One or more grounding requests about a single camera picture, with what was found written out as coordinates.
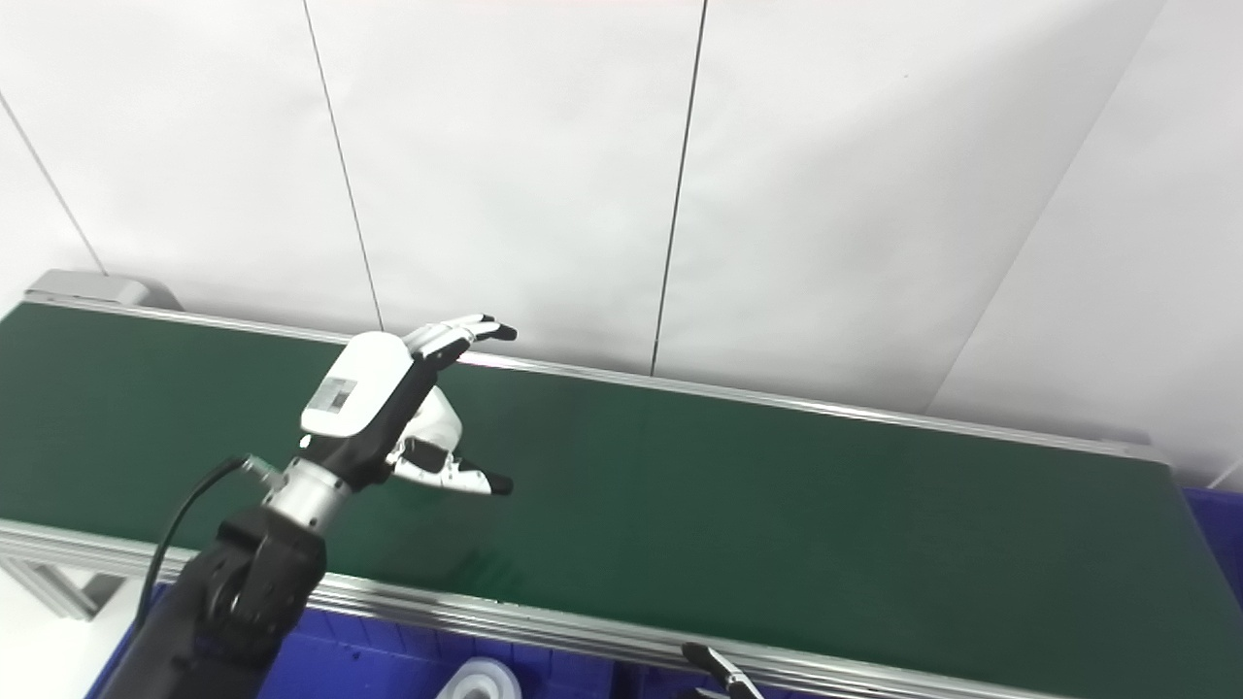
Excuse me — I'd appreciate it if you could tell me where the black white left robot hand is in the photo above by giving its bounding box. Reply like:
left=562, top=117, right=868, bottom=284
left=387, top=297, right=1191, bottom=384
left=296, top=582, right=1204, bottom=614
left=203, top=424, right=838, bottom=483
left=299, top=314, right=519, bottom=498

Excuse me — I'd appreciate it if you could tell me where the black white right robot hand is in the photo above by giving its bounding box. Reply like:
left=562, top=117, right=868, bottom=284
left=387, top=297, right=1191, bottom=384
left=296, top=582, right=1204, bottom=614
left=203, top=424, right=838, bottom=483
left=680, top=641, right=768, bottom=699

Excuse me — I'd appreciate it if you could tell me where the white cylindrical two-hole part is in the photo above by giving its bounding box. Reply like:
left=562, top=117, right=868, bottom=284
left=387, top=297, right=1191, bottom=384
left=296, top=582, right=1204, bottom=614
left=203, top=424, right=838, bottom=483
left=406, top=385, right=464, bottom=462
left=435, top=657, right=525, bottom=699

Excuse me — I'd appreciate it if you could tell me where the green conveyor belt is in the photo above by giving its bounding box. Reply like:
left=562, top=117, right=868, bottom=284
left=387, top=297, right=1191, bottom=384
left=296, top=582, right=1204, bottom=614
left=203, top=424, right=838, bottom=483
left=0, top=303, right=1243, bottom=699
left=0, top=291, right=1243, bottom=699

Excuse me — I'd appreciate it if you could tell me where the grey conveyor motor housing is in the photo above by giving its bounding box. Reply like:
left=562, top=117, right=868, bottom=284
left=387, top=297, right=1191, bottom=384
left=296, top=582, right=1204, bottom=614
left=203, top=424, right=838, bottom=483
left=24, top=270, right=181, bottom=312

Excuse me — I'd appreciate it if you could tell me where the grey conveyor support leg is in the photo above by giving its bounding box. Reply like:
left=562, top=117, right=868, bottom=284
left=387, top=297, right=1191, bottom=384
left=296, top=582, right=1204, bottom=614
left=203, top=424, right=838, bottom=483
left=0, top=558, right=127, bottom=622

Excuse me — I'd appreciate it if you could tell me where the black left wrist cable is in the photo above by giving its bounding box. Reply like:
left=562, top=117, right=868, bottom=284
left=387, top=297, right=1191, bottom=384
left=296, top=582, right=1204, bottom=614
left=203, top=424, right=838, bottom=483
left=131, top=454, right=283, bottom=632

